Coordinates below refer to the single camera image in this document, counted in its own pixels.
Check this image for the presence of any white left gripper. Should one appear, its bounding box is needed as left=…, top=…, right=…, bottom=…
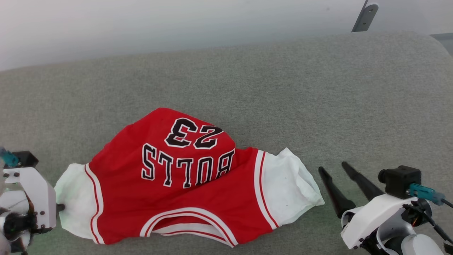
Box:
left=2, top=167, right=65, bottom=235

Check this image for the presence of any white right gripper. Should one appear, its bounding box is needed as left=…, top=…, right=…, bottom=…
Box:
left=317, top=161, right=418, bottom=250

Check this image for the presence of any red Bulls basketball jersey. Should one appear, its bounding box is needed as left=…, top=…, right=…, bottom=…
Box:
left=55, top=107, right=325, bottom=248

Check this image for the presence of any teal left camera connector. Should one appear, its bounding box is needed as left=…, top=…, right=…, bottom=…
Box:
left=0, top=147, right=20, bottom=168

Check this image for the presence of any teal camera connector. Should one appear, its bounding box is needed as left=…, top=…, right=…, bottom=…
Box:
left=407, top=183, right=446, bottom=206
left=0, top=147, right=20, bottom=168

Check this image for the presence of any teal right camera connector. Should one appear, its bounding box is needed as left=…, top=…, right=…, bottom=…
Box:
left=407, top=183, right=446, bottom=206

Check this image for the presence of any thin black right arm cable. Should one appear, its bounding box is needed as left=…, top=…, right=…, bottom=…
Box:
left=419, top=198, right=453, bottom=245

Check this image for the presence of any grey metal wall bracket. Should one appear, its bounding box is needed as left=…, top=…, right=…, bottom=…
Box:
left=351, top=0, right=379, bottom=33

